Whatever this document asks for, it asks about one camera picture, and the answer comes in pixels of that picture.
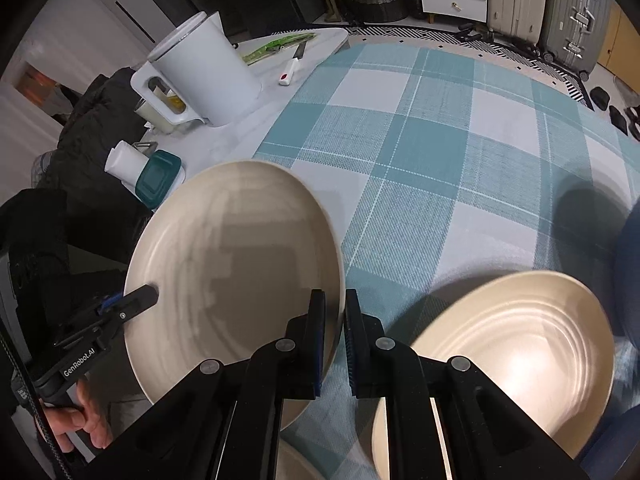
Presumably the teal white checkered tablecloth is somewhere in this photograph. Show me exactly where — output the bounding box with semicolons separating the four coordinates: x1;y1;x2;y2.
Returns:
252;41;640;480

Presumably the cream plate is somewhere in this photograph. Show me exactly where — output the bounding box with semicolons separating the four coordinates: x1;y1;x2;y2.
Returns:
124;160;345;403
368;271;614;479

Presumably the teal lidded white box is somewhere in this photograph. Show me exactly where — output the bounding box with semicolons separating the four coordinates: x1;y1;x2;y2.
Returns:
134;150;182;209

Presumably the white handled knife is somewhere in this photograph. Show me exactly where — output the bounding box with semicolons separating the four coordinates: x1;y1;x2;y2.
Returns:
278;41;307;86

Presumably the silver grey suitcase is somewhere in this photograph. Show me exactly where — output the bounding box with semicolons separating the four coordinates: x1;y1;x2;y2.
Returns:
539;0;612;81

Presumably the person's left hand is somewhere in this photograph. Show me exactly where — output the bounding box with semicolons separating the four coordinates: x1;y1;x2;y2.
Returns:
43;377;113;453

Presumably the small white cup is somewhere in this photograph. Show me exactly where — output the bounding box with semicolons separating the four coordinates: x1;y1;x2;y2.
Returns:
104;141;149;186

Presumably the blue bowl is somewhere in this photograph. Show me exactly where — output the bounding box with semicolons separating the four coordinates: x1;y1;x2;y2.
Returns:
613;203;640;349

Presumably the white electric kettle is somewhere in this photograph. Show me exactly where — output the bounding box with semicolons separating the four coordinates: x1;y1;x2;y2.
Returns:
130;12;262;127

